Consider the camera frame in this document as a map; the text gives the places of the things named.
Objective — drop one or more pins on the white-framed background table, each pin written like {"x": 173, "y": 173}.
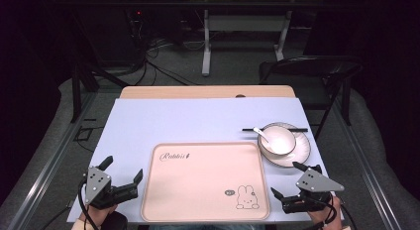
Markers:
{"x": 244, "y": 23}

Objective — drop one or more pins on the black folding chair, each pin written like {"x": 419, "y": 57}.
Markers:
{"x": 310, "y": 74}

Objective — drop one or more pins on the black metal stand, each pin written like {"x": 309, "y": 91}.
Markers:
{"x": 81, "y": 88}

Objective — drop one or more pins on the pink tray with rabbit print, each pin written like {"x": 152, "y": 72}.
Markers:
{"x": 198, "y": 187}

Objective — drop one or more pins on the light blue table mat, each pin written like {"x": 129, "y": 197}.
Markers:
{"x": 185, "y": 121}

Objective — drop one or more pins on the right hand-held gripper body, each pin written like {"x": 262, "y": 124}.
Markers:
{"x": 315, "y": 182}

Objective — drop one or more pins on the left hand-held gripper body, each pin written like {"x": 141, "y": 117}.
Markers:
{"x": 99, "y": 192}

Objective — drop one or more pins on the metal floor rail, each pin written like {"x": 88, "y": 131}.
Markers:
{"x": 366, "y": 173}
{"x": 49, "y": 164}

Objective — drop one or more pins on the black chopsticks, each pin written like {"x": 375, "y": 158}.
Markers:
{"x": 251, "y": 129}

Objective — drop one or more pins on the wooden table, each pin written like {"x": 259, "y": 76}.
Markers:
{"x": 198, "y": 91}

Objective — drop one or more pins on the person's right hand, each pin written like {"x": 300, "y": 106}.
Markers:
{"x": 327, "y": 216}

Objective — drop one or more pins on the white ceramic spoon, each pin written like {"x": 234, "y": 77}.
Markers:
{"x": 264, "y": 136}

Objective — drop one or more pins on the power strip with red light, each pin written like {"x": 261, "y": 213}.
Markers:
{"x": 138, "y": 13}

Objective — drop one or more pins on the white plate with dark rim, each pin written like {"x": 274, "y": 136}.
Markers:
{"x": 302, "y": 150}

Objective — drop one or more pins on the person's left hand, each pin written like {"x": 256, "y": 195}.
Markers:
{"x": 97, "y": 216}

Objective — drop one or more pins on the white bowl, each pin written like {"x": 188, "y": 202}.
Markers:
{"x": 280, "y": 140}

